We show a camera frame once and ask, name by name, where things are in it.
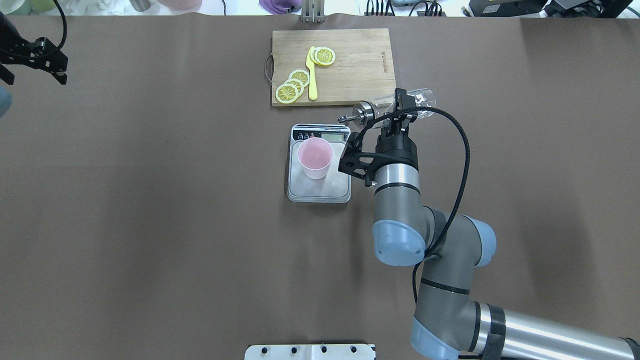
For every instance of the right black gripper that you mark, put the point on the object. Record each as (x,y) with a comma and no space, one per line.
(397,147)

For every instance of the glass sauce bottle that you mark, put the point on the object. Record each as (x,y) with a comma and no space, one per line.
(374,108)

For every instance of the pink plastic cup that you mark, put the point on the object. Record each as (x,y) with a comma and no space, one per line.
(315,154)

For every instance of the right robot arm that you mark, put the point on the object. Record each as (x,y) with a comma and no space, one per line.
(446,321)

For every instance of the digital kitchen scale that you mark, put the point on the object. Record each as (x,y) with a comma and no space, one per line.
(335,187)

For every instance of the bamboo cutting board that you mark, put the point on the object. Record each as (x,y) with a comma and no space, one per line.
(363,69)

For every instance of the yellow plastic knife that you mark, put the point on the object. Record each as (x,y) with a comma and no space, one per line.
(312,90)

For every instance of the lemon slice bottom front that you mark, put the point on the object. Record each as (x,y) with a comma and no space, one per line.
(325,56)

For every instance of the lemon slice bottom back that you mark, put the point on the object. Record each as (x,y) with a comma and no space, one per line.
(311,55)

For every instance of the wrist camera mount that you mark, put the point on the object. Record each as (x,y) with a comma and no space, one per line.
(359,164)

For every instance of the aluminium frame post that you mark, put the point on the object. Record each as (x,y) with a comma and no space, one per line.
(313,11)

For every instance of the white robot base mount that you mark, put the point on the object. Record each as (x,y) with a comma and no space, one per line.
(321,351)

